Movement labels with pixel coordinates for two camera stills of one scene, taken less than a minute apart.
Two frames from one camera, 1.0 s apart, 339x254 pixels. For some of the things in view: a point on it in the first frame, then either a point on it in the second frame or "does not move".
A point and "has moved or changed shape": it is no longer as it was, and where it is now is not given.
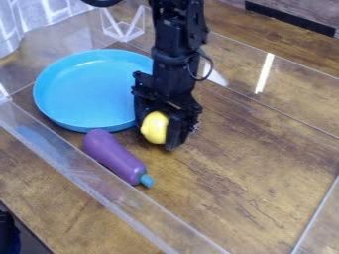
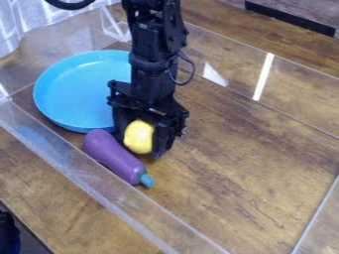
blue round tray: x=83 y=89 does not move
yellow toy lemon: x=153 y=127 has moved or changed shape
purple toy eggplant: x=108 y=154 does not move
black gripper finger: x=145 y=105 to x=124 y=115
